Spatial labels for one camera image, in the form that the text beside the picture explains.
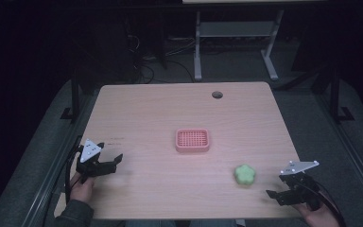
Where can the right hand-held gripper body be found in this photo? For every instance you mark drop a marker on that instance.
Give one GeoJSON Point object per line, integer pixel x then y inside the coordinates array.
{"type": "Point", "coordinates": [302, 189]}

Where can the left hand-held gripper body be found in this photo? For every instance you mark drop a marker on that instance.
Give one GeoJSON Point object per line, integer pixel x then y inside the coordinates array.
{"type": "Point", "coordinates": [91, 167]}

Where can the green flower-shaped soap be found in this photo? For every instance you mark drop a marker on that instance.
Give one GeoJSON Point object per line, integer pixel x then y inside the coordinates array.
{"type": "Point", "coordinates": [245, 174]}

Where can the pink soap dish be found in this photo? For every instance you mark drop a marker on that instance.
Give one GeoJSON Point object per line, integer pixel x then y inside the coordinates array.
{"type": "Point", "coordinates": [192, 140]}

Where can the person's left hand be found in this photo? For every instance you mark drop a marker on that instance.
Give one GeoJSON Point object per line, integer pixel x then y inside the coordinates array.
{"type": "Point", "coordinates": [81, 190]}

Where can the person's right hand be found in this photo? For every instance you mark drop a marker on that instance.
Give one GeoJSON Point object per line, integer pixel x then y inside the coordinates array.
{"type": "Point", "coordinates": [319, 218]}

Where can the black metal stand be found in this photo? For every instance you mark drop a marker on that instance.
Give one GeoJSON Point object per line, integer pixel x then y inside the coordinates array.
{"type": "Point", "coordinates": [335, 97]}
{"type": "Point", "coordinates": [74, 94]}

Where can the white metal table frame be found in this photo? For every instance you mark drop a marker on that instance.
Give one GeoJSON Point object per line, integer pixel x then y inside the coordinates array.
{"type": "Point", "coordinates": [236, 29]}

